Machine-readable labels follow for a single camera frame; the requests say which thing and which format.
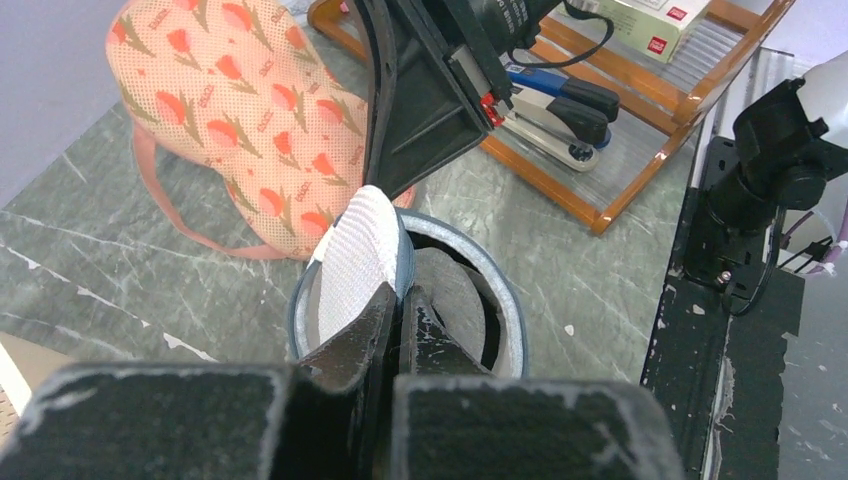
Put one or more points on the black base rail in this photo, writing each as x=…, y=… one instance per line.
x=718, y=377

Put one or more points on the black bra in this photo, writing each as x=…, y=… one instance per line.
x=467, y=307

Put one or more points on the pink floral mesh bag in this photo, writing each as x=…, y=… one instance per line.
x=237, y=87

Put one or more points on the white cardboard box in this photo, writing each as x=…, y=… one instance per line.
x=654, y=28

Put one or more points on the orange wooden rack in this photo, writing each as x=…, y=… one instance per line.
x=662, y=106

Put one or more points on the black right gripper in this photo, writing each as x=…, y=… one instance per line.
x=437, y=84

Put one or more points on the cream plastic laundry basket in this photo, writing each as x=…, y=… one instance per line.
x=24, y=367

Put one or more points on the blue black stapler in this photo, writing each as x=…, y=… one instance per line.
x=566, y=118

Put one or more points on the white mesh laundry bag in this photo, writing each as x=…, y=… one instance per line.
x=372, y=243

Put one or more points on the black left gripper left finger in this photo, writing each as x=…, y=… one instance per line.
x=317, y=418

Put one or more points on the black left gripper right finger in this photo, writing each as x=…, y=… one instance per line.
x=453, y=419

